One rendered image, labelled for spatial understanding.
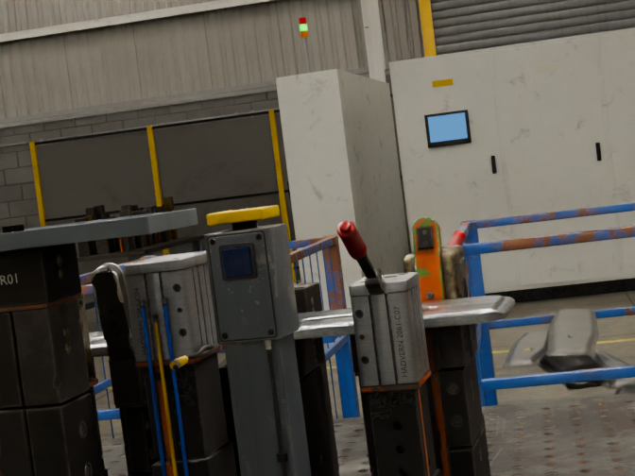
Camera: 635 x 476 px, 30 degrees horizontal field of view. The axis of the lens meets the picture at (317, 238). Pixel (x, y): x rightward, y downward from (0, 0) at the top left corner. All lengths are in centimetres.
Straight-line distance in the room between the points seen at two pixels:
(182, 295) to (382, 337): 24
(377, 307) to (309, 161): 818
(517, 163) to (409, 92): 101
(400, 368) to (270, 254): 23
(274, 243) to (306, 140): 831
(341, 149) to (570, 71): 187
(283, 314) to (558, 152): 822
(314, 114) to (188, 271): 811
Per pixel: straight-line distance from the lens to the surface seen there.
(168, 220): 122
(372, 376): 133
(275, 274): 118
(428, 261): 164
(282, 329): 118
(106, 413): 364
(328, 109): 945
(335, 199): 944
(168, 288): 138
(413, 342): 132
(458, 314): 142
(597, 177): 937
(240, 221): 118
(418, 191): 939
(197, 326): 140
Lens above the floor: 118
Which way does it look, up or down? 3 degrees down
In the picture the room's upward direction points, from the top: 7 degrees counter-clockwise
